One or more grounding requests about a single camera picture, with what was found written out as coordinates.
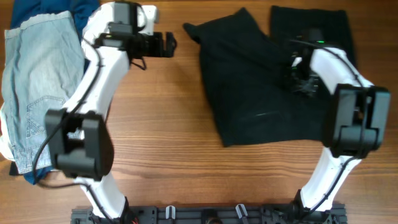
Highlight black shorts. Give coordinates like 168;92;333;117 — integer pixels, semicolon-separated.
183;6;355;147

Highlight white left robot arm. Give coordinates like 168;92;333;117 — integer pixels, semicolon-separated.
45;1;177;223

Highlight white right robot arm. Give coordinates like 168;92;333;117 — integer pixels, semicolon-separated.
290;44;391;220

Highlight light blue denim shorts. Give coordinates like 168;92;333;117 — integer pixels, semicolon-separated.
1;11;85;174

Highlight dark blue garment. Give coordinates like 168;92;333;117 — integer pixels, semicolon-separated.
8;1;100;185

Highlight white garment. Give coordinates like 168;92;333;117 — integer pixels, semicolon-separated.
1;105;15;162

